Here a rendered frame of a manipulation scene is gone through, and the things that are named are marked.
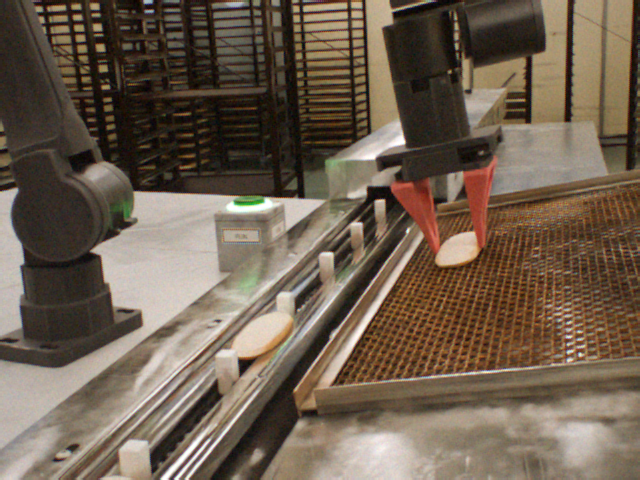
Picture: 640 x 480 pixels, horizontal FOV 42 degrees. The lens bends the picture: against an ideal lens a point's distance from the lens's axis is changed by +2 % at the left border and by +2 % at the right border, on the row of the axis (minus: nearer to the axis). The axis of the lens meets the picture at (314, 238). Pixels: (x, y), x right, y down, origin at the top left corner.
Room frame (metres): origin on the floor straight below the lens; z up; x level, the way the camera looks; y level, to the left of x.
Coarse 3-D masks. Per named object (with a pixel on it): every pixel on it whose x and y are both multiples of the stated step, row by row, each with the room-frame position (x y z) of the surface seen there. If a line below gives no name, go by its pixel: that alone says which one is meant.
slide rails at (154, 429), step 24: (384, 192) 1.27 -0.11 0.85; (360, 216) 1.10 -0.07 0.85; (336, 240) 0.98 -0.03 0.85; (312, 264) 0.87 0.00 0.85; (288, 288) 0.79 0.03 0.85; (264, 312) 0.72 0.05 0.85; (288, 336) 0.65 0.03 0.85; (264, 360) 0.60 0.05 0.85; (192, 384) 0.57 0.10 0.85; (240, 384) 0.56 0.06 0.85; (168, 408) 0.53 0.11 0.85; (192, 408) 0.53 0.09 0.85; (216, 408) 0.52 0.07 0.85; (144, 432) 0.49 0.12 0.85; (168, 432) 0.50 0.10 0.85; (192, 432) 0.49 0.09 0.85
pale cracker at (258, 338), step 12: (276, 312) 0.70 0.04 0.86; (252, 324) 0.66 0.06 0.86; (264, 324) 0.66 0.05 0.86; (276, 324) 0.66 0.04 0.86; (288, 324) 0.67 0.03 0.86; (240, 336) 0.64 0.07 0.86; (252, 336) 0.63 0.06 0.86; (264, 336) 0.63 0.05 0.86; (276, 336) 0.64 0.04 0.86; (240, 348) 0.61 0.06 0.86; (252, 348) 0.61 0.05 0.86; (264, 348) 0.62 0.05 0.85
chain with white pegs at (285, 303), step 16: (384, 208) 1.11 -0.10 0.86; (352, 224) 0.97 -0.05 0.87; (352, 240) 0.97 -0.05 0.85; (320, 256) 0.84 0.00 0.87; (320, 272) 0.84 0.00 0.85; (288, 304) 0.70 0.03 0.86; (304, 304) 0.77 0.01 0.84; (224, 352) 0.57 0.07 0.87; (224, 368) 0.57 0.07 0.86; (224, 384) 0.57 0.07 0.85; (128, 448) 0.44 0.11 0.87; (144, 448) 0.44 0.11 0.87; (128, 464) 0.43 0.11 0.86; (144, 464) 0.44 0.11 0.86; (160, 464) 0.47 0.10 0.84
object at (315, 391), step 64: (512, 192) 0.88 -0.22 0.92; (576, 192) 0.85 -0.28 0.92; (512, 256) 0.66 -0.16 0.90; (384, 320) 0.56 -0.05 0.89; (512, 320) 0.51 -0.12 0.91; (576, 320) 0.48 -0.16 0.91; (320, 384) 0.46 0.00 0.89; (384, 384) 0.41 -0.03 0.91; (448, 384) 0.40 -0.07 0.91; (512, 384) 0.39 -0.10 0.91; (576, 384) 0.39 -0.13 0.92
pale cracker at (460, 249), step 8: (472, 232) 0.74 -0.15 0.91; (448, 240) 0.73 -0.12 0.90; (456, 240) 0.71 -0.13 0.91; (464, 240) 0.71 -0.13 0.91; (472, 240) 0.71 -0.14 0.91; (440, 248) 0.71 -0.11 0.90; (448, 248) 0.70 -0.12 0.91; (456, 248) 0.69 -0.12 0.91; (464, 248) 0.68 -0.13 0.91; (472, 248) 0.69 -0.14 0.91; (480, 248) 0.70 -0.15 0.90; (440, 256) 0.68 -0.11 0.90; (448, 256) 0.67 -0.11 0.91; (456, 256) 0.67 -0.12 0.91; (464, 256) 0.67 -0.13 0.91; (472, 256) 0.67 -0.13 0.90; (440, 264) 0.67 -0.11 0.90; (448, 264) 0.66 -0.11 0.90; (456, 264) 0.66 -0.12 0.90
